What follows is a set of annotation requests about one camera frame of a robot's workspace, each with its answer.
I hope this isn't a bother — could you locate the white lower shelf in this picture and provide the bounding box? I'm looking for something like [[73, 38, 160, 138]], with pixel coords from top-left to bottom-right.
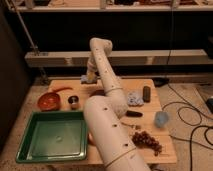
[[25, 49, 213, 67]]

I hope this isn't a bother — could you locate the metal diagonal pole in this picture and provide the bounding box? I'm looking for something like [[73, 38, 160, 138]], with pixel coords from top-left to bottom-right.
[[5, 0, 45, 55]]

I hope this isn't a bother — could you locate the metal spatula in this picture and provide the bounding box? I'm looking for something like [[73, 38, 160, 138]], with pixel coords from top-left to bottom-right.
[[122, 122, 141, 130]]

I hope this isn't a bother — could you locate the white upper shelf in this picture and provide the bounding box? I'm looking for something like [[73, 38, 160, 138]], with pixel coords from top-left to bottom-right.
[[4, 0, 213, 12]]

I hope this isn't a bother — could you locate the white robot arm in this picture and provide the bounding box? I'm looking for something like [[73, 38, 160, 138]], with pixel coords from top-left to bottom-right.
[[83, 38, 151, 171]]

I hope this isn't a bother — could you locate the blue white cloth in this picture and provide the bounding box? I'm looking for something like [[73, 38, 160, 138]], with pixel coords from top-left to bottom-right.
[[127, 91, 144, 106]]

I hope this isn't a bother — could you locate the purple bowl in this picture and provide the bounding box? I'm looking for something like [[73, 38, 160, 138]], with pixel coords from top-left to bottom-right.
[[89, 89, 105, 97]]

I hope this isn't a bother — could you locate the white shelf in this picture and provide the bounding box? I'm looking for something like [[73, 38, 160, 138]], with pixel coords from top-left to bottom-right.
[[25, 49, 213, 67], [4, 0, 213, 12]]

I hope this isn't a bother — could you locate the orange carrot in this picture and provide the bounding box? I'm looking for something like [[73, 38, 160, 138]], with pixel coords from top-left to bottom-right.
[[52, 87, 73, 93]]

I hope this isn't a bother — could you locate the orange round fruit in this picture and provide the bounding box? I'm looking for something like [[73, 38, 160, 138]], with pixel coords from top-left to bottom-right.
[[87, 133, 92, 145]]

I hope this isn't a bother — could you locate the light blue cup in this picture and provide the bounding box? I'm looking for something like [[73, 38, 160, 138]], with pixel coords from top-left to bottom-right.
[[154, 111, 169, 128]]

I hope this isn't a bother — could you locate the green plastic tray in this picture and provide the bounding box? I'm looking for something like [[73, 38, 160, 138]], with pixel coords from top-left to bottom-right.
[[16, 111, 88, 163]]

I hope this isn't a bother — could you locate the black cable on floor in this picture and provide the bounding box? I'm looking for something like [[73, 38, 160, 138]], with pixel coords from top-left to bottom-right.
[[151, 78, 213, 171]]

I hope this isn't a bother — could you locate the dark rectangular block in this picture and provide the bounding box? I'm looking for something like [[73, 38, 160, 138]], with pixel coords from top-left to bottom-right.
[[143, 86, 151, 102]]

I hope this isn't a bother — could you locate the bunch of purple grapes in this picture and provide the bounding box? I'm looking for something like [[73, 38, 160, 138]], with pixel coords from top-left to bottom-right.
[[132, 131, 162, 156]]

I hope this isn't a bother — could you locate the blue sponge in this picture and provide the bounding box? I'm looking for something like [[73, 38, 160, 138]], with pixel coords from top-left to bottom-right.
[[80, 75, 97, 84]]

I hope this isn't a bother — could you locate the red bowl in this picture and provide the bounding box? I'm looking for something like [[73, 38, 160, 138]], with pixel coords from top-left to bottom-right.
[[37, 92, 61, 111]]

